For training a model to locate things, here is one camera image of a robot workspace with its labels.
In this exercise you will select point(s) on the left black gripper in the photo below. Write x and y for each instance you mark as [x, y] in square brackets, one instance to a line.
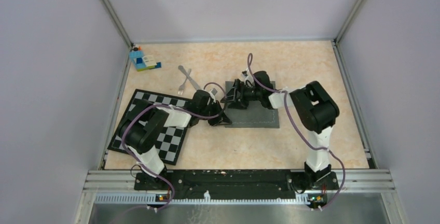
[219, 113]

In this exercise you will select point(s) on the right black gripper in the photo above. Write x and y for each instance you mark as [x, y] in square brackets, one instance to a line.
[239, 102]

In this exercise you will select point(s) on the grey cloth napkin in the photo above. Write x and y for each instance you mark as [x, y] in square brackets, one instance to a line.
[259, 113]

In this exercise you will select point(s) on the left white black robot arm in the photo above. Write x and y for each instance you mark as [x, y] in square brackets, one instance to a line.
[140, 128]

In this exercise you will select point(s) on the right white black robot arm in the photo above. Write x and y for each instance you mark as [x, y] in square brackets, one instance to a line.
[315, 107]

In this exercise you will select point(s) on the silver fork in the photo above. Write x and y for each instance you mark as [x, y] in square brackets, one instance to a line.
[182, 86]

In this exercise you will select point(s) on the silver table knife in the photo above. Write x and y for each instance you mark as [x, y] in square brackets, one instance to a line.
[187, 74]

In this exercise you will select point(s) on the black white checkerboard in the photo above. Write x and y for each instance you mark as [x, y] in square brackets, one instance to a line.
[170, 141]

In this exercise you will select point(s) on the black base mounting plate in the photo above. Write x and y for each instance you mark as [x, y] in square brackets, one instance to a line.
[236, 184]

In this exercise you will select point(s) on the colourful toy brick block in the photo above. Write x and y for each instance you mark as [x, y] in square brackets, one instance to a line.
[141, 61]

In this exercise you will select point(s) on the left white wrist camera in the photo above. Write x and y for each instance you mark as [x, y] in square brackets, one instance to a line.
[213, 91]

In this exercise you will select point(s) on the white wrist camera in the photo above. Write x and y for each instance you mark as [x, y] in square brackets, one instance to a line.
[245, 76]
[213, 91]

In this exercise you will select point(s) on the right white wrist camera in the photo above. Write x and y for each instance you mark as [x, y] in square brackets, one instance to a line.
[245, 76]

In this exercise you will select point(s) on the grey slotted cable duct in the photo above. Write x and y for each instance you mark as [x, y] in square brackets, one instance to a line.
[146, 198]

